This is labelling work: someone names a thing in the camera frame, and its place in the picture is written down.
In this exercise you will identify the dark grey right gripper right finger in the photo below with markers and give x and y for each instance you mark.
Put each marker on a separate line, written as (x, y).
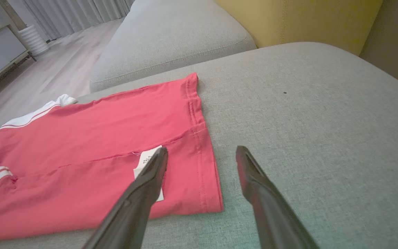
(271, 214)

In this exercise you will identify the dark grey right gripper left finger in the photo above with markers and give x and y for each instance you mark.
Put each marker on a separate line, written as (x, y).
(136, 204)

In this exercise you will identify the red jersey with striped trim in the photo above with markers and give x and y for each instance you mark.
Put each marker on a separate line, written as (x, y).
(98, 138)

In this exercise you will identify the large grey sofa seat cushion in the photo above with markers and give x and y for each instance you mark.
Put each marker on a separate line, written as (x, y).
(306, 121)

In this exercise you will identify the small grey sofa seat cushion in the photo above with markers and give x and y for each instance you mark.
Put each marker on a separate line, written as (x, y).
(171, 38)

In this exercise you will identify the white ribbed bin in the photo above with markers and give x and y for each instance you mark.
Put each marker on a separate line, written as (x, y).
(33, 39)

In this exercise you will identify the grey pleated curtain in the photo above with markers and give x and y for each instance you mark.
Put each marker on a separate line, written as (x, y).
(74, 14)

